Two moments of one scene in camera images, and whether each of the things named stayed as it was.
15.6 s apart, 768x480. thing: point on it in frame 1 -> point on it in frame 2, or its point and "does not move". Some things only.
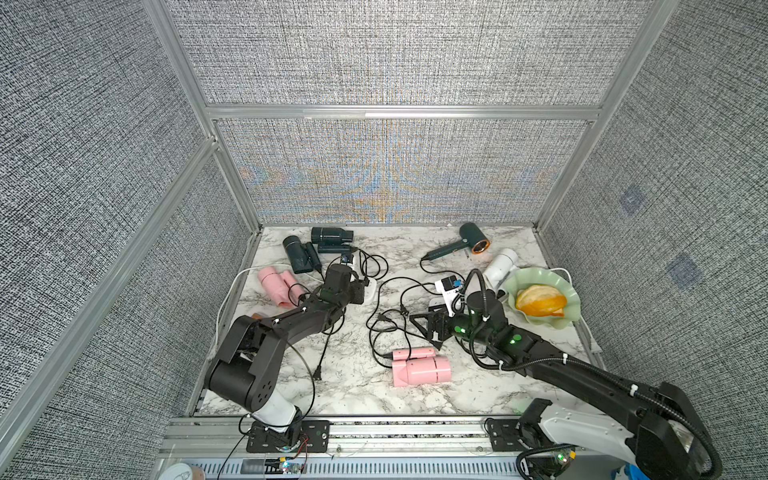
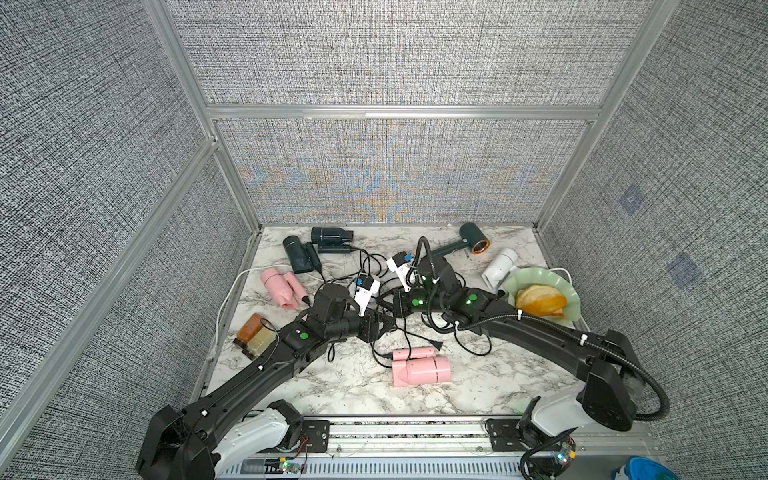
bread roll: x=541 y=301 does not move
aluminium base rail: x=226 y=448 does not move
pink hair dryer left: x=283 y=285 does not move
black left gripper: x=358 y=288 -> x=371 y=322
